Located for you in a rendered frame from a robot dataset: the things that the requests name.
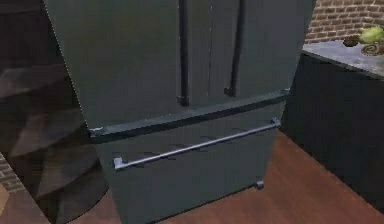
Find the black counter with grey top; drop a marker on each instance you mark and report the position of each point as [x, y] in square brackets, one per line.
[336, 110]

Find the green lettuce head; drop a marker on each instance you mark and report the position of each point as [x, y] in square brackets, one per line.
[371, 34]

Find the small dark brown bowl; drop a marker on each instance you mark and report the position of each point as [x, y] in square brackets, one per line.
[351, 41]

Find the dark grey fridge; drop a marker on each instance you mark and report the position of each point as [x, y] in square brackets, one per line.
[133, 66]

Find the brown coiled trivet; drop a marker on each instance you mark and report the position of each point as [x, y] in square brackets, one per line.
[372, 49]

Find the dark brown corner shelf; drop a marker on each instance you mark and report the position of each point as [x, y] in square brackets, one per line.
[40, 133]

